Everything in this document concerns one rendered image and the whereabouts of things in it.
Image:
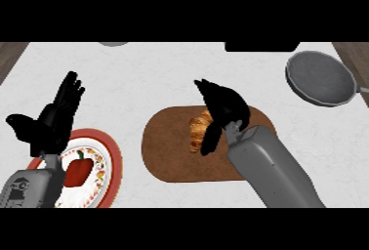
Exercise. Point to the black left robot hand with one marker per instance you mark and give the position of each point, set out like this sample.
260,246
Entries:
56,121

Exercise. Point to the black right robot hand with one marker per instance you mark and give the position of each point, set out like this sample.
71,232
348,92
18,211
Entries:
226,104

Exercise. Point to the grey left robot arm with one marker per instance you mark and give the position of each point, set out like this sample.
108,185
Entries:
32,187

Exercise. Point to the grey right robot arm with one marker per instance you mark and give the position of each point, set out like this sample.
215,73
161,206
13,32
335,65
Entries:
269,169

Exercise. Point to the golden brown croissant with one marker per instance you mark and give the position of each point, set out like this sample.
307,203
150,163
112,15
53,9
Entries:
198,132

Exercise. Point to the brown wooden cutting board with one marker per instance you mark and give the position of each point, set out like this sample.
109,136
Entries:
173,146

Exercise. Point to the grey frying pan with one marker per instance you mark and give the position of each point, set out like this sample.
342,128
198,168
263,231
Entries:
320,78

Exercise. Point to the red bell pepper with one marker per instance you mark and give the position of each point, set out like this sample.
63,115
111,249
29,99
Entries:
77,171

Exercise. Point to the red rimmed patterned plate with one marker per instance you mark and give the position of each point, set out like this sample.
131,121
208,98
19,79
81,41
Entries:
106,162

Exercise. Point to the grey round object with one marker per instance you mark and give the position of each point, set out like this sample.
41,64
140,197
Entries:
112,43

